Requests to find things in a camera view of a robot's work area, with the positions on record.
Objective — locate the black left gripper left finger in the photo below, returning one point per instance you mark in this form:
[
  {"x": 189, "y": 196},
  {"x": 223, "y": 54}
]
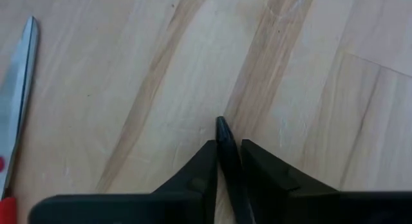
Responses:
[{"x": 161, "y": 208}]

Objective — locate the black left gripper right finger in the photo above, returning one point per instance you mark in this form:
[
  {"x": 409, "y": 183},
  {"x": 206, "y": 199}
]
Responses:
[{"x": 289, "y": 201}]

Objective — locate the black pen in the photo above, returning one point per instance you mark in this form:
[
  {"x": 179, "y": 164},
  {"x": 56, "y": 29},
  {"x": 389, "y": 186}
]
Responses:
[{"x": 227, "y": 146}]

